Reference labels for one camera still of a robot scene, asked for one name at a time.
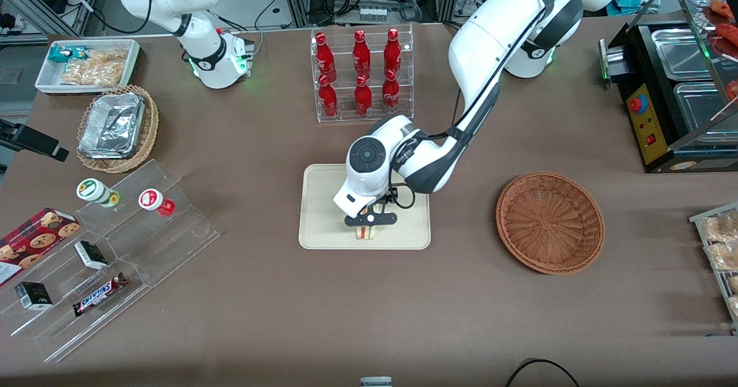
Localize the green capped white bottle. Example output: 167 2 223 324
76 178 121 208

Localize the black flat bracket device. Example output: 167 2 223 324
0 118 70 163

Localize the silver foil container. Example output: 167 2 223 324
78 91 146 160

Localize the beige rectangular tray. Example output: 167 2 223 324
298 163 432 251

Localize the black food warmer machine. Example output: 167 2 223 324
598 0 738 174

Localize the triangular sandwich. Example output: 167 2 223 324
355 202 381 242

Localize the clear acrylic bottle rack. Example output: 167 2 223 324
310 24 415 124

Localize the black cable loop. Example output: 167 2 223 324
505 358 581 387

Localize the clear acrylic stepped stand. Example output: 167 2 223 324
0 158 221 365

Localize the tan oval wicker basket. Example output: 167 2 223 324
76 84 160 174

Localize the red bottle with white cap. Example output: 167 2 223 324
138 188 176 217

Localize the red cola bottle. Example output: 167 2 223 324
318 74 339 119
352 29 371 80
354 75 373 117
315 32 337 83
382 69 400 114
384 28 402 78

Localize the steel warmer pan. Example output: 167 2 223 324
650 27 716 82
673 81 738 135

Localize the Snickers chocolate bar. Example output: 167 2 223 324
72 272 128 318

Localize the white rectangular snack bin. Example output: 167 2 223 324
35 39 142 96

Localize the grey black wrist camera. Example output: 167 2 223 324
344 212 399 228

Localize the round brown wicker basket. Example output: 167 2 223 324
495 171 605 276

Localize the teal snack packet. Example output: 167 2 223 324
47 46 87 65

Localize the small black box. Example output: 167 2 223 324
14 281 54 311
74 240 109 271

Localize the red cookie box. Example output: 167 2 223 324
0 207 82 288

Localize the clear bag of chips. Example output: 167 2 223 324
59 48 129 87

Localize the grey wire tray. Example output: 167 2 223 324
688 202 738 336

